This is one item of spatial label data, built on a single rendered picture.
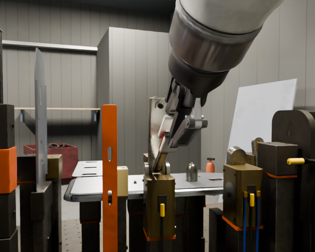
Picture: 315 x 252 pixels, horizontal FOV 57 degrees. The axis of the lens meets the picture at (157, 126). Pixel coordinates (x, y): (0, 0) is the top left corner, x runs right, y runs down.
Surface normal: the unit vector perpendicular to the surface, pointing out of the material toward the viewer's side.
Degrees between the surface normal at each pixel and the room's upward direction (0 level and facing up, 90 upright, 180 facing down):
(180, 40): 115
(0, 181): 90
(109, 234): 90
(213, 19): 145
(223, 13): 155
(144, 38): 90
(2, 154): 90
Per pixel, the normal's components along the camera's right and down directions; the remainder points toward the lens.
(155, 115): 0.19, 0.18
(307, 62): -0.94, 0.01
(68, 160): 0.55, 0.03
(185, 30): -0.80, 0.43
